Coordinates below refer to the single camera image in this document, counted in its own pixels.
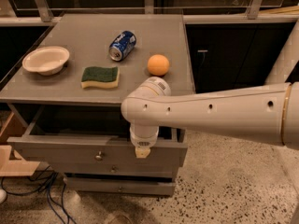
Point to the white bowl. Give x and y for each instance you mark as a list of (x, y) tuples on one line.
[(46, 61)]

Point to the grey drawer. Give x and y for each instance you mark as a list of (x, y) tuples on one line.
[(86, 135), (121, 186), (115, 169)]

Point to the dark low cabinet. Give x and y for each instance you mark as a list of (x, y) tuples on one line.
[(234, 56)]

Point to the orange ball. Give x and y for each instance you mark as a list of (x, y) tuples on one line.
[(158, 65)]

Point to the grey drawer cabinet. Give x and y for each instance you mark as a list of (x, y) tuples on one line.
[(87, 37)]

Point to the metal glass railing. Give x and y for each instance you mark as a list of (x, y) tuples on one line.
[(193, 11)]

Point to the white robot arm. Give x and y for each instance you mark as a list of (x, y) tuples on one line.
[(238, 171)]

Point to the grey middle drawer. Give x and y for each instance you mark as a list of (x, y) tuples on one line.
[(115, 169)]

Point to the blue soda can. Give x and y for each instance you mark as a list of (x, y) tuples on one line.
[(122, 45)]

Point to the grey bottom drawer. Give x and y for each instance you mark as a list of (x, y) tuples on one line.
[(121, 186)]

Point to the grey top drawer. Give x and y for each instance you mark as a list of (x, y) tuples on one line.
[(86, 135)]

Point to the green yellow sponge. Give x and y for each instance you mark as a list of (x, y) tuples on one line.
[(100, 77)]

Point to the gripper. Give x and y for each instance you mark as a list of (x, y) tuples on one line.
[(143, 141)]

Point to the light wooden box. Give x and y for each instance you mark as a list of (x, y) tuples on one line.
[(11, 162)]

